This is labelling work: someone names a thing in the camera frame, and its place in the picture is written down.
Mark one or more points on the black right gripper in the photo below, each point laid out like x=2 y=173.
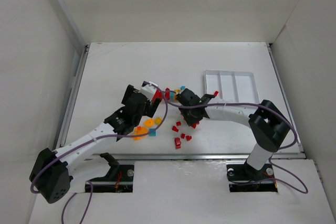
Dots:
x=192 y=118

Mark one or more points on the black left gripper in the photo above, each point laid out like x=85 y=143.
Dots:
x=153 y=104

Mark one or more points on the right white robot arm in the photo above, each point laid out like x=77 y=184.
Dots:
x=267 y=123

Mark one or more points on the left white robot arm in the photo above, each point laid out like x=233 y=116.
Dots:
x=56 y=172

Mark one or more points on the red rounded lego assembly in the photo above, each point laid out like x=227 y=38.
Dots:
x=157 y=95

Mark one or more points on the yellow 2x2 lego brick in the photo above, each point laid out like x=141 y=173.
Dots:
x=158 y=120

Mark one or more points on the orange D-shaped lego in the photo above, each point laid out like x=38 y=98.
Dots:
x=148 y=123

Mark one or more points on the teal and yellow lego assembly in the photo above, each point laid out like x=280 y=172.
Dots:
x=171 y=95

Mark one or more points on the orange lego pile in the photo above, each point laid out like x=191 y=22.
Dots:
x=139 y=133

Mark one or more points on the teal 2x2 lego brick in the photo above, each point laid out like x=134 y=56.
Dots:
x=152 y=132

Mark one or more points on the white sorting tray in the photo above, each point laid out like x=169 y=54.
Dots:
x=232 y=86

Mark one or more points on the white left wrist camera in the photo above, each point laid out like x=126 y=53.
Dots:
x=148 y=89

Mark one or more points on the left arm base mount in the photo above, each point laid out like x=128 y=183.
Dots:
x=118 y=178

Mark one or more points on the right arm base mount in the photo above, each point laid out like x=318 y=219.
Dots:
x=245 y=179

